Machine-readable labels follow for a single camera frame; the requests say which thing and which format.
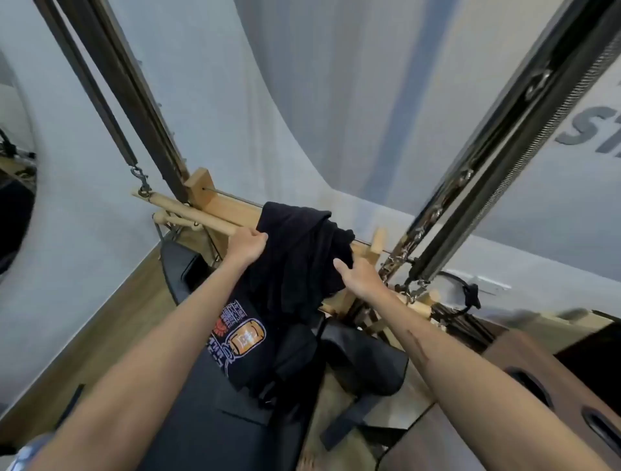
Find person's left forearm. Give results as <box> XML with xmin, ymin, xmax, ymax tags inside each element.
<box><xmin>27</xmin><ymin>257</ymin><xmax>258</xmax><ymax>471</ymax></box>

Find person's right forearm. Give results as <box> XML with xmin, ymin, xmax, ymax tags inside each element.
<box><xmin>371</xmin><ymin>286</ymin><xmax>615</xmax><ymax>471</ymax></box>

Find brown wooden side table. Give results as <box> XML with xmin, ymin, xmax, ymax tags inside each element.
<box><xmin>383</xmin><ymin>329</ymin><xmax>621</xmax><ymax>471</ymax></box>

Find black printed backpack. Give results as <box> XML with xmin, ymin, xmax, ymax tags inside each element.
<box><xmin>208</xmin><ymin>290</ymin><xmax>411</xmax><ymax>452</ymax></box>

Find black exercise ring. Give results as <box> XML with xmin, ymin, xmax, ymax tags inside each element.
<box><xmin>436</xmin><ymin>270</ymin><xmax>482</xmax><ymax>320</ymax></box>

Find white wall socket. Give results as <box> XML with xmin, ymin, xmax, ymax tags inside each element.
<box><xmin>446</xmin><ymin>269</ymin><xmax>511</xmax><ymax>297</ymax></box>

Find long metal coil spring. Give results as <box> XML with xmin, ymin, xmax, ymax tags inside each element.
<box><xmin>405</xmin><ymin>46</ymin><xmax>621</xmax><ymax>297</ymax></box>
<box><xmin>32</xmin><ymin>0</ymin><xmax>152</xmax><ymax>199</ymax></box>

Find chrome tower pole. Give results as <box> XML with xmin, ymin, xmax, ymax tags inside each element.
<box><xmin>380</xmin><ymin>0</ymin><xmax>621</xmax><ymax>285</ymax></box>
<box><xmin>56</xmin><ymin>0</ymin><xmax>191</xmax><ymax>204</ymax></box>

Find dark navy towel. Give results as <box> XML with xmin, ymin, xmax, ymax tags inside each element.
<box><xmin>242</xmin><ymin>201</ymin><xmax>340</xmax><ymax>323</ymax></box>
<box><xmin>320</xmin><ymin>215</ymin><xmax>358</xmax><ymax>300</ymax></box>

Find grey wall letters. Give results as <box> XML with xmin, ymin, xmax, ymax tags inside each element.
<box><xmin>555</xmin><ymin>104</ymin><xmax>621</xmax><ymax>159</ymax></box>

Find wooden tower frame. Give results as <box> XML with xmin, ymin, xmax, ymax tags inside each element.
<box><xmin>183</xmin><ymin>167</ymin><xmax>390</xmax><ymax>267</ymax></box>

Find wooden roll bar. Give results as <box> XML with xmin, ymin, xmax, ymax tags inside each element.
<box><xmin>131</xmin><ymin>190</ymin><xmax>440</xmax><ymax>319</ymax></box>

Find person's left hand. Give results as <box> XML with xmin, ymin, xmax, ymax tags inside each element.
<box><xmin>225</xmin><ymin>225</ymin><xmax>269</xmax><ymax>268</ymax></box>

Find person's right hand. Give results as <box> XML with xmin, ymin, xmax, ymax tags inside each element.
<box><xmin>333</xmin><ymin>256</ymin><xmax>389</xmax><ymax>301</ymax></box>

